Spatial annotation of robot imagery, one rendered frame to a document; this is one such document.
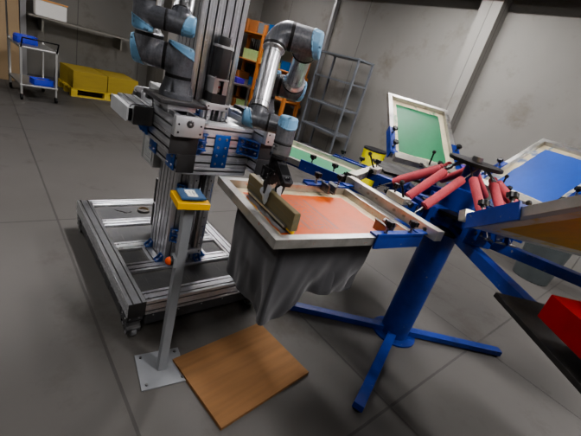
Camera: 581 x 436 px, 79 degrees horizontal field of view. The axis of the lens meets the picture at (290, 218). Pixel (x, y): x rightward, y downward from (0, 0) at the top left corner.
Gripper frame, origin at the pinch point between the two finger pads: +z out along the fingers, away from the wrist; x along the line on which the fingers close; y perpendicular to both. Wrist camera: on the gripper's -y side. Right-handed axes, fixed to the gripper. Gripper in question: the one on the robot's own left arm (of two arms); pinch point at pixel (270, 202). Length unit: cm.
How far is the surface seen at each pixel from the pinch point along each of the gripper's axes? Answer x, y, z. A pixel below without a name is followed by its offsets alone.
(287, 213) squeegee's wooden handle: 1.3, -15.7, -2.5
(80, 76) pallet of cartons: 40, 664, 46
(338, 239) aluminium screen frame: -16.4, -28.1, 2.0
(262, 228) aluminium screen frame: 11.8, -18.0, 3.0
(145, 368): 35, 17, 99
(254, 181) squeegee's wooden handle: 1.6, 14.2, -3.9
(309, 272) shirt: -14.7, -20.1, 22.1
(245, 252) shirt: 2.0, 5.8, 27.1
